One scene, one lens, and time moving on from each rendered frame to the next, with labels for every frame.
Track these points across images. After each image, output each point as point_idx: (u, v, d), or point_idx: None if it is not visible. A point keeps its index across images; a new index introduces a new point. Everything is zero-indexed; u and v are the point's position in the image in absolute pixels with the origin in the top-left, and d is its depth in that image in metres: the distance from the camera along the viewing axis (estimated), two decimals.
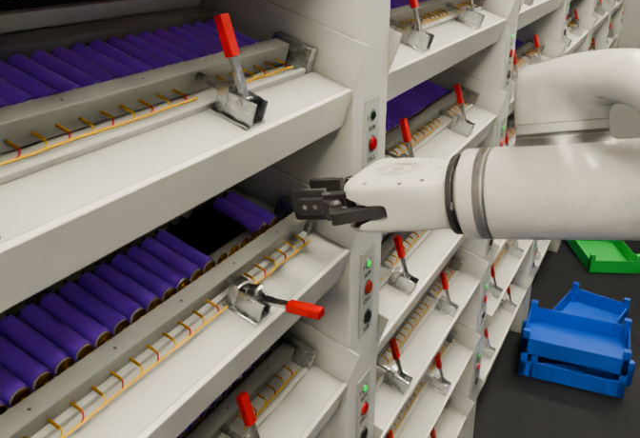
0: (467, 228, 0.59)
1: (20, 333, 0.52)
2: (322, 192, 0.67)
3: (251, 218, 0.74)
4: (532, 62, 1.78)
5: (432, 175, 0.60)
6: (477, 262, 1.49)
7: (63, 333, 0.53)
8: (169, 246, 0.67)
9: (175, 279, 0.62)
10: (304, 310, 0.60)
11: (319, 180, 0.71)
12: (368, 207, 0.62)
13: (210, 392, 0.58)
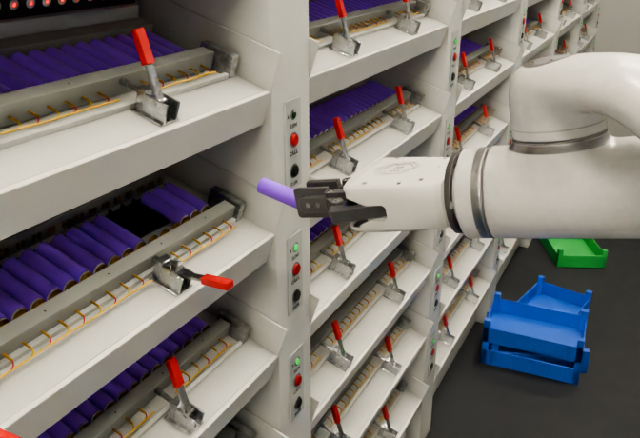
0: (467, 228, 0.59)
1: None
2: (325, 190, 0.67)
3: (185, 206, 0.84)
4: (488, 64, 1.88)
5: (431, 174, 0.60)
6: (428, 252, 1.58)
7: (1, 299, 0.62)
8: (105, 228, 0.76)
9: (107, 256, 0.72)
10: (215, 283, 0.70)
11: (316, 182, 0.70)
12: (367, 206, 0.62)
13: (132, 351, 0.67)
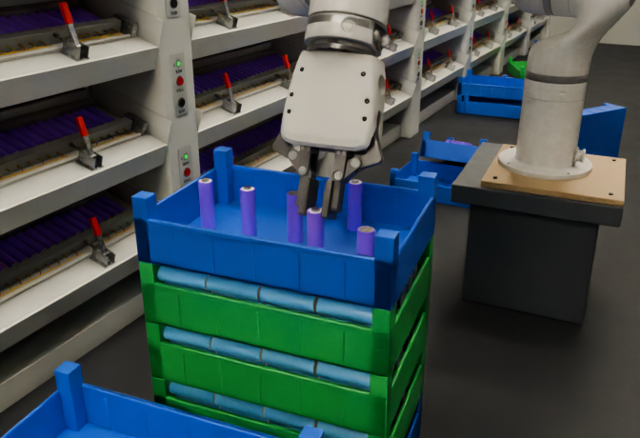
0: (305, 34, 0.70)
1: None
2: (312, 181, 0.72)
3: None
4: None
5: None
6: None
7: None
8: None
9: None
10: None
11: None
12: None
13: None
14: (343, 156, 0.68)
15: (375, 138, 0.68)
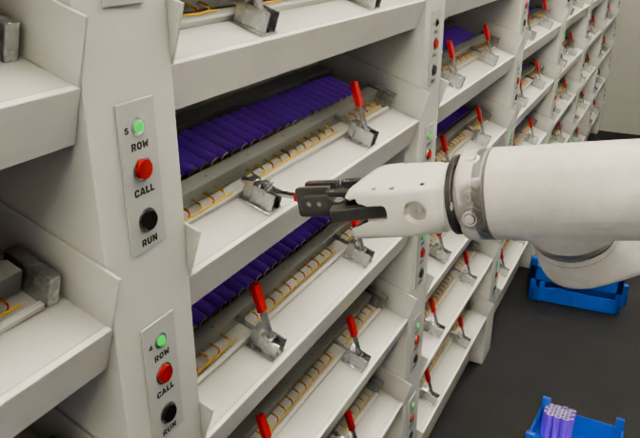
0: None
1: (226, 126, 0.83)
2: None
3: (345, 89, 1.06)
4: (541, 22, 2.10)
5: None
6: None
7: (250, 129, 0.85)
8: (294, 98, 0.99)
9: (306, 112, 0.94)
10: (352, 92, 0.93)
11: (314, 213, 0.70)
12: None
13: None
14: (347, 190, 0.65)
15: (355, 208, 0.62)
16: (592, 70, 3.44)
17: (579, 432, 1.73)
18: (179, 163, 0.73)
